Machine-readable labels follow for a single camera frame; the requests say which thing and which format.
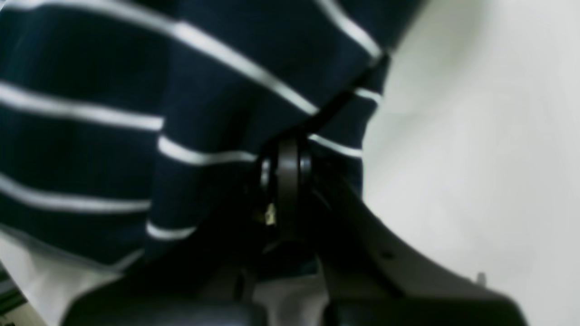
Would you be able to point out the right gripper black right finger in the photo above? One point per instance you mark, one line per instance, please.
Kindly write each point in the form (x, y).
(371, 276)

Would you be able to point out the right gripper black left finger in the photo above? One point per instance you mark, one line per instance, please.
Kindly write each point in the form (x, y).
(208, 280)

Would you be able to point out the navy white striped T-shirt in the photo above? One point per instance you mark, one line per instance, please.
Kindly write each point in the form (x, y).
(125, 123)

